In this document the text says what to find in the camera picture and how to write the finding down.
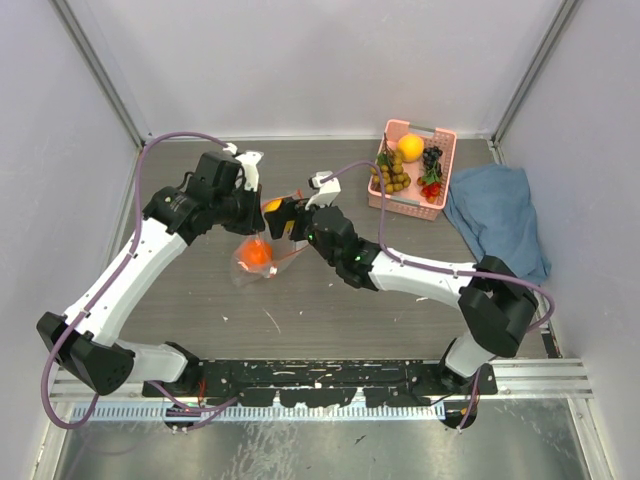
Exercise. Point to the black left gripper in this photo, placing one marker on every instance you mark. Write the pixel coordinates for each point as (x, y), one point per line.
(251, 223)

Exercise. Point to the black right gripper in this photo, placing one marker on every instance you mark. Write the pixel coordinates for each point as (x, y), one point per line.
(286, 212)

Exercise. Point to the yellow lemon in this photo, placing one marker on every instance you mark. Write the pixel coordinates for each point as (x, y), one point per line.
(272, 205)

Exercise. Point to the orange tangerine with leaf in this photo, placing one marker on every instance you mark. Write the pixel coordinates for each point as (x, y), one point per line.
(255, 252)

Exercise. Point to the clear zip bag orange zipper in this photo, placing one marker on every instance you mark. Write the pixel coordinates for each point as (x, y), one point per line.
(285, 251)

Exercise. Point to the orange fruit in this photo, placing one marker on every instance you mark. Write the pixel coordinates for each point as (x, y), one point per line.
(410, 147)

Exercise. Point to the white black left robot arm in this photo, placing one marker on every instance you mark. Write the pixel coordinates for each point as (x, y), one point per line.
(85, 340)

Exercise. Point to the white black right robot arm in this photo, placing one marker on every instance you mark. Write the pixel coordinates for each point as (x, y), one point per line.
(496, 307)

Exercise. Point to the brown longan bunch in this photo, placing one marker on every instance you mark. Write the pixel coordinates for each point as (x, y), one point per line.
(393, 178)

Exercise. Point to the pink plastic basket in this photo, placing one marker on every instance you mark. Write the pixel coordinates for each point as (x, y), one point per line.
(410, 201)

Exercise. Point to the red cherry bunch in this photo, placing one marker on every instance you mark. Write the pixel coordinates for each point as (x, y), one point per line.
(431, 183)

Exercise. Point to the dark grape bunch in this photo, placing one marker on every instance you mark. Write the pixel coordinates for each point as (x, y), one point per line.
(431, 157)

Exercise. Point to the blue cloth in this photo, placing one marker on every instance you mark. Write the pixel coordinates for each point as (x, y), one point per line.
(491, 207)

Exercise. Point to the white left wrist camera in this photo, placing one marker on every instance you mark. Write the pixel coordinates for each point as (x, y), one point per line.
(250, 161)

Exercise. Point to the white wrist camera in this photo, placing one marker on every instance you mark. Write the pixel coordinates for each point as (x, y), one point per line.
(250, 161)
(326, 186)

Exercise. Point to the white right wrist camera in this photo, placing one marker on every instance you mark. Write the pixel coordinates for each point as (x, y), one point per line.
(326, 186)

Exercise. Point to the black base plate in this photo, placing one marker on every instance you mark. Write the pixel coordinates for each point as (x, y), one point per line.
(258, 383)

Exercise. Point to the white slotted cable duct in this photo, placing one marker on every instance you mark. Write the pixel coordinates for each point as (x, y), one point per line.
(152, 411)

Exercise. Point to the aluminium front rail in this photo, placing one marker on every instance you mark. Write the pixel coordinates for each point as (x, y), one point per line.
(523, 378)

